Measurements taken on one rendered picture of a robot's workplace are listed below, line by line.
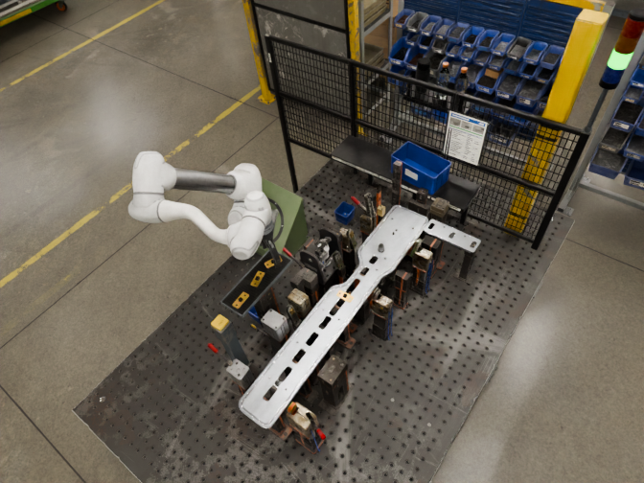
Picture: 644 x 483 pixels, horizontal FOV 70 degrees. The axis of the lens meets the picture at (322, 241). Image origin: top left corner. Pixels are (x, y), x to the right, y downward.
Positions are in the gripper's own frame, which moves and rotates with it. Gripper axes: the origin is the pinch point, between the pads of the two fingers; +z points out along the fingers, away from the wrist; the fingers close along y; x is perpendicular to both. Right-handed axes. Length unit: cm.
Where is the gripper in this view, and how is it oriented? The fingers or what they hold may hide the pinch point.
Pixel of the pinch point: (271, 255)
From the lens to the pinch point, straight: 221.1
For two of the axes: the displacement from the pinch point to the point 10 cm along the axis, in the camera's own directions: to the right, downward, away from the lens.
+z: 0.9, 6.2, 7.8
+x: 8.7, -4.3, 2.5
